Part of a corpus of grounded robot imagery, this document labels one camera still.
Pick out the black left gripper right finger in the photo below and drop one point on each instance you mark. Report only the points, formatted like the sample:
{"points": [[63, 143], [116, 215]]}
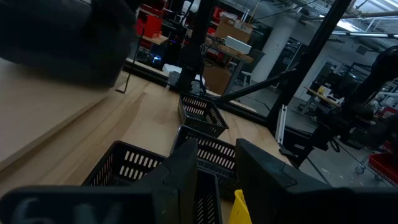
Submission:
{"points": [[261, 174]]}

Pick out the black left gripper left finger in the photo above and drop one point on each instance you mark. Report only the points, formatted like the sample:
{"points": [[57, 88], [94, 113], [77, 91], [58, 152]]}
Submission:
{"points": [[183, 186]]}

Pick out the yellow slotted plastic basket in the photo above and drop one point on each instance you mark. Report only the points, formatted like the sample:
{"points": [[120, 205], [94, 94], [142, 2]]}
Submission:
{"points": [[239, 208]]}

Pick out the black slotted plastic basket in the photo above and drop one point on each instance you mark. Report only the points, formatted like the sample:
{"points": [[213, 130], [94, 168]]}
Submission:
{"points": [[214, 155], [124, 165], [199, 115]]}

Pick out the smoke grey plastic bin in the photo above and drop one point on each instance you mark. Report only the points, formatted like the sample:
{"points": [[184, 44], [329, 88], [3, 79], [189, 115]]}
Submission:
{"points": [[62, 40]]}

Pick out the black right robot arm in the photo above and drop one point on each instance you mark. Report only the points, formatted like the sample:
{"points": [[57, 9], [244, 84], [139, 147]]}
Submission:
{"points": [[382, 71]]}

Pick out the light wooden shelf board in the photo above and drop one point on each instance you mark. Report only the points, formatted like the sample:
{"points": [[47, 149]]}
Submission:
{"points": [[37, 109]]}

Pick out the cluttered wooden desk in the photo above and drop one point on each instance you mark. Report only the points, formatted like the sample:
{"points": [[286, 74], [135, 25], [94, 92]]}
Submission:
{"points": [[323, 98]]}

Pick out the brown box under workbench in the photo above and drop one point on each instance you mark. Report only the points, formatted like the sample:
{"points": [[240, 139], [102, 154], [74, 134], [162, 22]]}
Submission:
{"points": [[216, 79]]}

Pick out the red cart bin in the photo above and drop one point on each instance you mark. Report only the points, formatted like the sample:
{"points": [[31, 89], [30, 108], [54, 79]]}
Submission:
{"points": [[384, 165]]}

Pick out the white rectangular box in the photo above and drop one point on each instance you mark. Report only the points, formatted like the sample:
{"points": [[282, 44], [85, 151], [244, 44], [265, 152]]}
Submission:
{"points": [[237, 44]]}

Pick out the brown cardboard box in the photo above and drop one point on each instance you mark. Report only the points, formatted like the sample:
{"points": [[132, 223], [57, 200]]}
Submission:
{"points": [[230, 31]]}

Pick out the red storage bins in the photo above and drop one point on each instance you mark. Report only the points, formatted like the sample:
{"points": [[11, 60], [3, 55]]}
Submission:
{"points": [[152, 26]]}

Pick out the ceiling light tube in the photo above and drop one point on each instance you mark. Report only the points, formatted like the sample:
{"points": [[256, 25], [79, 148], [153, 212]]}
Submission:
{"points": [[363, 35]]}

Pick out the white metal bracket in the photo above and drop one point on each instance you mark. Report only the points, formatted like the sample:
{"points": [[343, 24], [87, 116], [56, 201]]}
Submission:
{"points": [[281, 124]]}

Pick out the black metal shelf bracket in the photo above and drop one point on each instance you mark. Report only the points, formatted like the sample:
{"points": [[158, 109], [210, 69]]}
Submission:
{"points": [[124, 91]]}

